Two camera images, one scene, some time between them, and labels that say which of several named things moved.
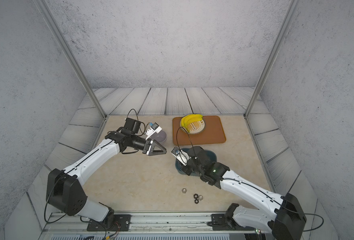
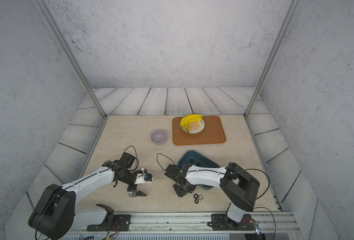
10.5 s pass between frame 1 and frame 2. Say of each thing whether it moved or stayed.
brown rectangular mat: stayed
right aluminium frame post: stayed
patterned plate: stayed
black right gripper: moved
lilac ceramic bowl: stayed
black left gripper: moved
